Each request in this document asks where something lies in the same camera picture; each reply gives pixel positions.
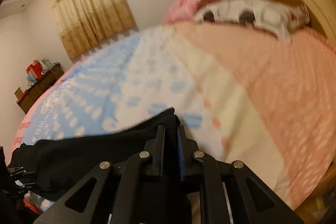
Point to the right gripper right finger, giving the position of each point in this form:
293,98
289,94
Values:
229,193

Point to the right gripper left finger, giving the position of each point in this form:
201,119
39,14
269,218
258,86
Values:
110,194

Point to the black trousers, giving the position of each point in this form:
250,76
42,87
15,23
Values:
60,164

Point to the dark wooden desk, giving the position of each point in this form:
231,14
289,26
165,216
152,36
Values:
32,94

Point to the brown cardboard box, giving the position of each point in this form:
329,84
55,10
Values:
18,93

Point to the colourful patterned bedspread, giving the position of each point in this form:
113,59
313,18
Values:
241,94

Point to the red gift bag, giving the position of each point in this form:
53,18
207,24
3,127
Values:
35,69

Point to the white patterned pillow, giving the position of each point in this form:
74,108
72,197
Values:
275,18

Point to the beige window curtain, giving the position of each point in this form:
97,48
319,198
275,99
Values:
83,24

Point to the pink floral folded blanket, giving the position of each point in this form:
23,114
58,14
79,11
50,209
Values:
184,10

